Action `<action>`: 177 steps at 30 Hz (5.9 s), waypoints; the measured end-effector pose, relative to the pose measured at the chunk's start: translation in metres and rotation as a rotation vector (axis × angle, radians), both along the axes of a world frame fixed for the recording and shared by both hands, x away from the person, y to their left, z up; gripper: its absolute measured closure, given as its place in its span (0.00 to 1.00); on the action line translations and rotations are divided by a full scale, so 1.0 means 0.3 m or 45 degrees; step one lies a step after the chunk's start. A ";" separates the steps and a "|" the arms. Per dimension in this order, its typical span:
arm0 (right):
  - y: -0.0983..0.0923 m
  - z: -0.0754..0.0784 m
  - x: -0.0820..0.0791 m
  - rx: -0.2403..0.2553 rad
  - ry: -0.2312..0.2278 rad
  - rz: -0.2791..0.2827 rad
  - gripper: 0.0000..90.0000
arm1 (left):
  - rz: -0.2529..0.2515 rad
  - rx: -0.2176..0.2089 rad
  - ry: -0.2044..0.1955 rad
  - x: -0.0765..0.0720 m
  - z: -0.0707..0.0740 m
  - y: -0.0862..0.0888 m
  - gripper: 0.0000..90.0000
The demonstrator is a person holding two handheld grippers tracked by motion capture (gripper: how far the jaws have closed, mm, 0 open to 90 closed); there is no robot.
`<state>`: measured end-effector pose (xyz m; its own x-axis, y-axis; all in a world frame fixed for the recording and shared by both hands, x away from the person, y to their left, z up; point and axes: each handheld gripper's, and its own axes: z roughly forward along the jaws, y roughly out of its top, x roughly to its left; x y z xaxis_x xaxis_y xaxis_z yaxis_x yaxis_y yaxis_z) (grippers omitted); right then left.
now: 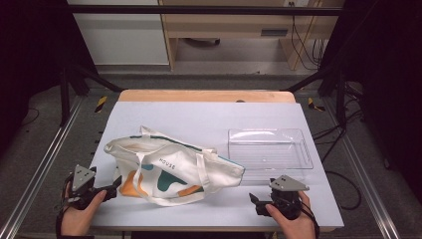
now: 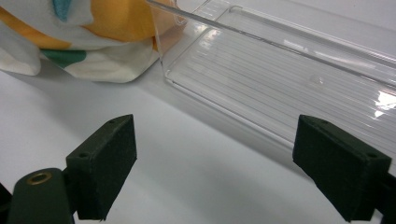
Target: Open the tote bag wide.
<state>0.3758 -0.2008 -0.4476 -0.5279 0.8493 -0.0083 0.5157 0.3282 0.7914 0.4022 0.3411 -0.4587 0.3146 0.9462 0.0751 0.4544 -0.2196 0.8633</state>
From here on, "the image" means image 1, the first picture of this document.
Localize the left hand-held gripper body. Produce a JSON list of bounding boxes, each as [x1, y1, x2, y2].
[[68, 164, 101, 211]]

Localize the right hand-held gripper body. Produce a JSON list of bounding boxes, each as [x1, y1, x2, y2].
[[269, 174, 311, 221]]

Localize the white printed tote bag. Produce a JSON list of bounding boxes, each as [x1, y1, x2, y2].
[[104, 124, 247, 207]]

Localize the person's right hand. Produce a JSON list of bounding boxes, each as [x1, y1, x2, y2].
[[265, 190, 317, 239]]

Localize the person's left hand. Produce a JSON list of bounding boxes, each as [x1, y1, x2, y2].
[[60, 183, 108, 237]]

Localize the clear plastic tray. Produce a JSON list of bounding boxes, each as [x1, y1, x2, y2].
[[227, 127, 315, 182]]

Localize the yellow black tape strip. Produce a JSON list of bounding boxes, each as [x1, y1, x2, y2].
[[307, 97, 326, 113], [95, 95, 108, 114]]

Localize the black metal stand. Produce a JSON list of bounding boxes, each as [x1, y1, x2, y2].
[[284, 65, 348, 129], [59, 63, 124, 127]]

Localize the pale table cover board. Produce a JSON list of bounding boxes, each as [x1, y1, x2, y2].
[[90, 101, 345, 230]]

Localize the black curtain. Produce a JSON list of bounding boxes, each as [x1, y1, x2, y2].
[[0, 0, 99, 157], [319, 0, 422, 203]]

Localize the white cabinet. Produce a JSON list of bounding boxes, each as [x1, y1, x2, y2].
[[67, 0, 170, 66]]

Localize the light wooden desk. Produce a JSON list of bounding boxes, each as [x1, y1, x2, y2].
[[158, 0, 346, 72]]

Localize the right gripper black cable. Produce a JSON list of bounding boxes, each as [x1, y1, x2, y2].
[[300, 198, 320, 239]]

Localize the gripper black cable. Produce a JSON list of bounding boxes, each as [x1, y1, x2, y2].
[[300, 198, 320, 239], [55, 173, 75, 236]]

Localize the aluminium rail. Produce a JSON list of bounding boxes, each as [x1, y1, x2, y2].
[[322, 99, 402, 239], [0, 96, 85, 239]]

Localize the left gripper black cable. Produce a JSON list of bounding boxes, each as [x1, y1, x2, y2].
[[55, 173, 75, 236]]

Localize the black floor cables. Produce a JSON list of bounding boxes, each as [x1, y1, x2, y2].
[[312, 83, 364, 211]]

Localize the thin black floor cable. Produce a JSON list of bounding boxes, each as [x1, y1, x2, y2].
[[20, 107, 41, 127]]

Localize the hanging black cables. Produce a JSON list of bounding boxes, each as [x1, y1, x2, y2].
[[289, 2, 328, 72]]

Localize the black horizontal frame bar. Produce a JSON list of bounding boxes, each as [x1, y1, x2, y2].
[[66, 4, 343, 17]]

